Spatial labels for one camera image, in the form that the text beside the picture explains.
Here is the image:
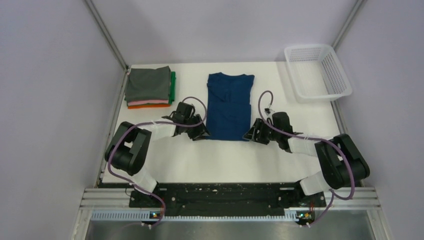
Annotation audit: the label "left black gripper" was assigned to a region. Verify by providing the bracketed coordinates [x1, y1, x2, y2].
[183, 114, 211, 141]

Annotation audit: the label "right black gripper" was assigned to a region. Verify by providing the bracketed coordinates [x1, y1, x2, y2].
[243, 118, 281, 145]

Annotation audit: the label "blue t shirt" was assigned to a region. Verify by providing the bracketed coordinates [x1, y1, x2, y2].
[206, 72, 255, 141]

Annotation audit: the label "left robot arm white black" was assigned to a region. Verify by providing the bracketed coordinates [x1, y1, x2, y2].
[104, 102, 211, 207]

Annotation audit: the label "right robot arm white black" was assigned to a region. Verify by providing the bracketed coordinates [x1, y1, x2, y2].
[243, 112, 370, 206]

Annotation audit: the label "pink folded t shirt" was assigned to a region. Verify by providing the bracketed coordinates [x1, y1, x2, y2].
[127, 99, 169, 106]

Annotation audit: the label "orange folded t shirt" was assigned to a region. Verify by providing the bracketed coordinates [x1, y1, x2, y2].
[127, 103, 172, 109]

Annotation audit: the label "green folded t shirt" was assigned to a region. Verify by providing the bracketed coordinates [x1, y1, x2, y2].
[168, 71, 176, 105]

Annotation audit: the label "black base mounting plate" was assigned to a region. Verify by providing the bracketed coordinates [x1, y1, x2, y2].
[129, 182, 327, 217]

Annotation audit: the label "grey folded t shirt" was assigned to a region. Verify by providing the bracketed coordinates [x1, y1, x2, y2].
[125, 66, 171, 102]

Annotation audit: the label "white plastic basket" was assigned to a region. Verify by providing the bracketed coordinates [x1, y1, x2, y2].
[284, 44, 353, 103]

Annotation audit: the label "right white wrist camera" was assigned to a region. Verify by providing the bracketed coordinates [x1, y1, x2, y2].
[264, 108, 275, 116]

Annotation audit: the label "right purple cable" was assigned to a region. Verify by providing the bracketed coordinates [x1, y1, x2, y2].
[257, 90, 357, 229]

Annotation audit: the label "purple cable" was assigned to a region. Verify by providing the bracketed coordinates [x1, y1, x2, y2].
[106, 96, 208, 229]
[257, 90, 357, 229]

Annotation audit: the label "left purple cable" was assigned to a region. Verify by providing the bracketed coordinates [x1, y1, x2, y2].
[106, 96, 208, 229]

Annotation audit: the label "left aluminium frame rail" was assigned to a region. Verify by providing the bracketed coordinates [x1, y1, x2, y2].
[71, 0, 128, 240]

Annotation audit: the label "aluminium frame rail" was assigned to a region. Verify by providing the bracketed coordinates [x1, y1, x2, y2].
[331, 0, 392, 240]
[71, 0, 128, 240]

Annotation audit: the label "right aluminium frame rail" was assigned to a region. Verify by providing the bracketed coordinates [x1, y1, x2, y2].
[331, 0, 392, 240]

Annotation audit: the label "grey slotted cable duct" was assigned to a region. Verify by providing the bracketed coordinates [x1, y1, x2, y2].
[90, 210, 299, 222]

